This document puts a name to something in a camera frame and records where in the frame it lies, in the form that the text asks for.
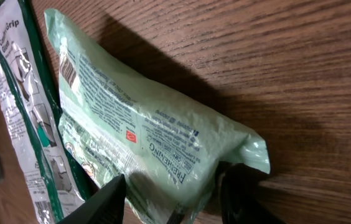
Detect mint green wipes pack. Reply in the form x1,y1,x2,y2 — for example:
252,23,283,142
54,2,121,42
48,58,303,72
44,9,270,223

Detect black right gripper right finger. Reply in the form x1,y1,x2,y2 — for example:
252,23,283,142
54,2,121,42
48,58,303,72
218,163,284,224

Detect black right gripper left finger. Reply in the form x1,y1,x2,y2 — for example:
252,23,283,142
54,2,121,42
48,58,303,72
58,174,126,224

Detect green 3M sponge package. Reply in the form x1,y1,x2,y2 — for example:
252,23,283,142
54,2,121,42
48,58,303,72
0,0,91,223

